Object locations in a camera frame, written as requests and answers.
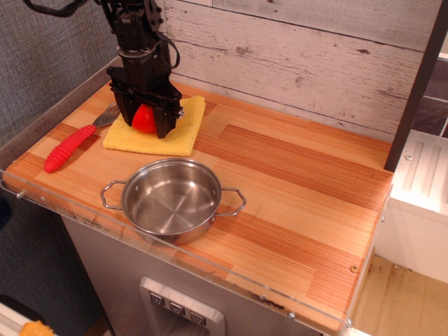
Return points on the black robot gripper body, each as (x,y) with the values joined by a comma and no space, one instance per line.
(148,71)

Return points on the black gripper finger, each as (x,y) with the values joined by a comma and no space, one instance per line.
(165,117)
(128,101)

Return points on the red toy half tomato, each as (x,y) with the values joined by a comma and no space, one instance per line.
(143,120)

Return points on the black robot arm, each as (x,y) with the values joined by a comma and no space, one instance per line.
(136,25)

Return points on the yellow folded cloth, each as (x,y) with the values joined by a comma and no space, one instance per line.
(179,142)

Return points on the stainless steel pot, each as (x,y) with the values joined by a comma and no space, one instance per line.
(173,199)

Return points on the clear acrylic table guard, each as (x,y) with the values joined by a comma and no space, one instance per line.
(298,247)

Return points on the grey toy fridge cabinet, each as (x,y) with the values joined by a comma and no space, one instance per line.
(144,295)

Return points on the yellow object bottom left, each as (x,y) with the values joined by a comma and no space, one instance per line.
(36,328)

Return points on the white toy sink unit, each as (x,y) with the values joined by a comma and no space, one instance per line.
(413,228)

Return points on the fork with red handle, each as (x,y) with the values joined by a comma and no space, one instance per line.
(61,153)

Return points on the dark wooden post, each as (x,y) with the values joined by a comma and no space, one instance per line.
(423,76)

